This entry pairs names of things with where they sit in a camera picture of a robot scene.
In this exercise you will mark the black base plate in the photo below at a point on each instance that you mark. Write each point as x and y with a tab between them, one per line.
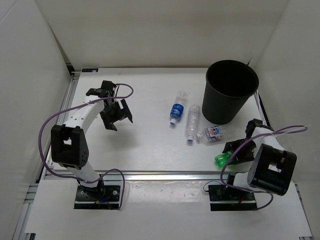
226	199
107	199

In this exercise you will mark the orange label plastic bottle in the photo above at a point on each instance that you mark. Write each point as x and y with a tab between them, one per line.
211	135

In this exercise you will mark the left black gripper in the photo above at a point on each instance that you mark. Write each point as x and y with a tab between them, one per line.
108	120

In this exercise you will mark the aluminium frame rail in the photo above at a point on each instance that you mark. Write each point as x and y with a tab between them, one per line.
148	175

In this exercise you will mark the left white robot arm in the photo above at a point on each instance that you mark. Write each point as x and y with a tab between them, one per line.
69	147

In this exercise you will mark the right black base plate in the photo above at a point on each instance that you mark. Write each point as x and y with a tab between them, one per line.
226	199

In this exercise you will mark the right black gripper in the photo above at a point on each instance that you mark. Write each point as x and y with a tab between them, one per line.
244	158

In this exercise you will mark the blue label plastic bottle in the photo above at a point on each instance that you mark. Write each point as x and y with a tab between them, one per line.
178	107

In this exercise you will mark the black plastic waste bin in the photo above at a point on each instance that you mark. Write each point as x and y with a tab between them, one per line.
229	84

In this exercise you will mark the blue sticker label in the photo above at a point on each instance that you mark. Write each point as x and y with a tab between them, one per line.
89	70

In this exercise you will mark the green plastic bottle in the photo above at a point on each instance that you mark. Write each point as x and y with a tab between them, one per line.
222	159

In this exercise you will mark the clear plastic bottle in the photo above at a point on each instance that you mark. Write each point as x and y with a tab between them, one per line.
192	123

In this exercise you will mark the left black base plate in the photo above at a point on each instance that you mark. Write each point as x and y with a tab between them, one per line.
107	199

